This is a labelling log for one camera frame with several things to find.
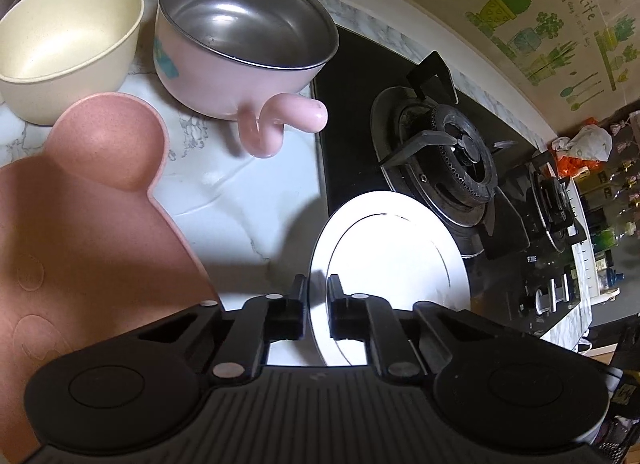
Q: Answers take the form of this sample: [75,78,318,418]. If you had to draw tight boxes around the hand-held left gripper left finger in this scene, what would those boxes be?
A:
[125,274,308,386]

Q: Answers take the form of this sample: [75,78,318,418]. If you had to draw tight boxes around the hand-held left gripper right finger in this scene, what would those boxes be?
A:
[326,274,507,381]

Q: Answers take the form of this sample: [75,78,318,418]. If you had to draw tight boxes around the white round plate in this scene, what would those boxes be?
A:
[307,191,471,368]

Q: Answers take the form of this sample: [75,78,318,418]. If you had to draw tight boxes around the pink steel-lined bowl with handles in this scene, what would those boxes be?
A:
[152,0,340,161]

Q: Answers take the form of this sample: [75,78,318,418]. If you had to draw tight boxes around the large gas burner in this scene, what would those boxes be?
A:
[371,86,502,211]

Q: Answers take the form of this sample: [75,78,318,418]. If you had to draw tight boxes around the black pan support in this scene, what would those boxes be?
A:
[376,50,516,171]

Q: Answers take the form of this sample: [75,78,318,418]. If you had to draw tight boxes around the black glass gas cooktop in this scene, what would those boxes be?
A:
[310,24,590,345]

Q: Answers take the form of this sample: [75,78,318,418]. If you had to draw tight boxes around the pink bear-shaped plate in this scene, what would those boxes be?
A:
[0,92,221,464]

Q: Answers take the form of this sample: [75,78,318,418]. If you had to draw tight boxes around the small gas burner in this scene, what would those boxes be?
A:
[529,151,588,245]

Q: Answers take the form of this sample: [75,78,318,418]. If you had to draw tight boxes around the orange plastic bag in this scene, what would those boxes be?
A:
[552,140,592,181]

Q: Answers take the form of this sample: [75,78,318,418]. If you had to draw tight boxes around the row of seasoning bottles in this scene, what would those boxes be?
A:
[575,164,640,295]

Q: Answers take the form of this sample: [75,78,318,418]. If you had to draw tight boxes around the white plastic bag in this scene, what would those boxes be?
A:
[552,125,614,163]

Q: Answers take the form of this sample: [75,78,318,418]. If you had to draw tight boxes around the cream bowl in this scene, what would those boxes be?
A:
[0,0,145,126]

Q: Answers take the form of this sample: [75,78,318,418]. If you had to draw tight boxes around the cactus print wall sticker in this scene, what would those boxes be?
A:
[350,0,640,137]

